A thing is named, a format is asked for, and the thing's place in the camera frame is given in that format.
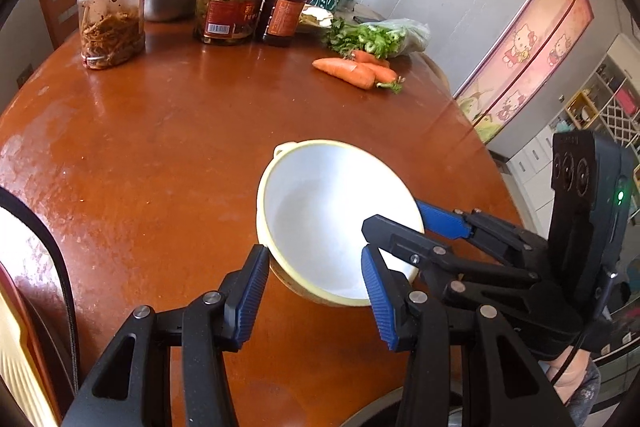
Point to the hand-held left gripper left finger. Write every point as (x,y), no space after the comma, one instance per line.
(252,297)

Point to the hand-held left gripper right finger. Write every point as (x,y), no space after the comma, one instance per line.
(377,302)

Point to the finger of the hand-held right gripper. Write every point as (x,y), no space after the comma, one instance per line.
(442,219)
(400,239)

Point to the white cabinet shelving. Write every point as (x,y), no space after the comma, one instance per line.
(530,157)

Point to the large carrot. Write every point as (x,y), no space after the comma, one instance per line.
(345,72)

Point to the clear plastic bag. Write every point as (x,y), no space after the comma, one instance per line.
(412,37)

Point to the pink cartoon cat poster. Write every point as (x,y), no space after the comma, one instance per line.
(530,47)

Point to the bunch of green herbs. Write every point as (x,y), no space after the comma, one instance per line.
(360,38)

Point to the beige food pieces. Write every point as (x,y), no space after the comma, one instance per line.
(315,18)

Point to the dark sauce bottle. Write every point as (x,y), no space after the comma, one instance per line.
(282,14)

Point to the orange-lidded pickle jar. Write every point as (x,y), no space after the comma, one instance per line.
(225,14)

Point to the black-lidded jar of dried strips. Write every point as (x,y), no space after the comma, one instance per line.
(112,32)

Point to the wall socket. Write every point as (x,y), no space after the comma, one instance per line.
(25,77)

